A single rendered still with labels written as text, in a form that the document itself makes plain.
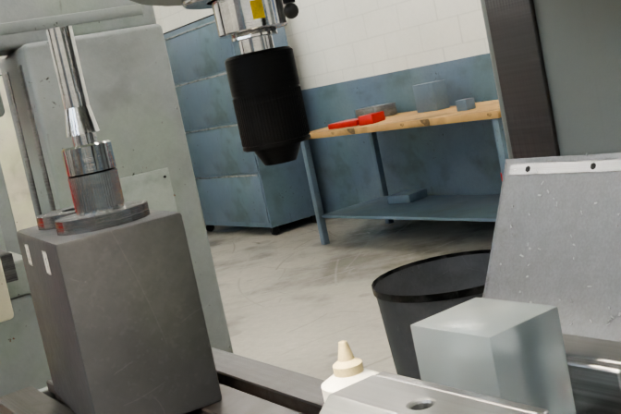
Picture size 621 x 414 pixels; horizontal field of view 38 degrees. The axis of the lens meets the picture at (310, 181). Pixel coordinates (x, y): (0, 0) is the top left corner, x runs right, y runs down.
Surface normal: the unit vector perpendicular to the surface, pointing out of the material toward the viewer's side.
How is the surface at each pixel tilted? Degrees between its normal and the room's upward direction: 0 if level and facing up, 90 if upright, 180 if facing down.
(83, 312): 90
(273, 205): 90
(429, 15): 90
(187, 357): 90
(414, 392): 0
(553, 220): 65
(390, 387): 0
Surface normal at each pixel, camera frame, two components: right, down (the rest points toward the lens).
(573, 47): -0.82, 0.22
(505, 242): -0.80, -0.23
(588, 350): -0.20, -0.97
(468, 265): -0.41, 0.11
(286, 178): 0.54, -0.02
